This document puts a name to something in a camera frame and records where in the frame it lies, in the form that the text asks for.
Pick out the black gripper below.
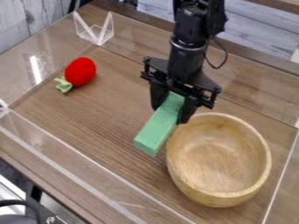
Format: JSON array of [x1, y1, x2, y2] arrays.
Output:
[[140, 38, 221, 124]]

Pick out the green rectangular block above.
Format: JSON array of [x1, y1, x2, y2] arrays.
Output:
[[133, 93, 184, 157]]

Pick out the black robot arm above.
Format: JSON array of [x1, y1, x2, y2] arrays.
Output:
[[140, 0, 228, 124]]

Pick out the brown wooden bowl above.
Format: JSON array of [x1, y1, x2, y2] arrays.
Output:
[[165, 113, 272, 207]]

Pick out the red plush strawberry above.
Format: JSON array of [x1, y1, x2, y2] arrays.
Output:
[[55, 57, 96, 94]]

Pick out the black equipment under table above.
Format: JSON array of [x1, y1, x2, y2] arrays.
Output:
[[0, 182, 76, 224]]

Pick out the clear acrylic enclosure wall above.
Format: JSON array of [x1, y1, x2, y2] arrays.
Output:
[[0, 2, 299, 224]]

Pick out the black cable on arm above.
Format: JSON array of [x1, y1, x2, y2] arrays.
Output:
[[203, 36, 229, 70]]

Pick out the clear acrylic corner bracket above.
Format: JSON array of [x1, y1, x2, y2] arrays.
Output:
[[72, 12, 115, 46]]

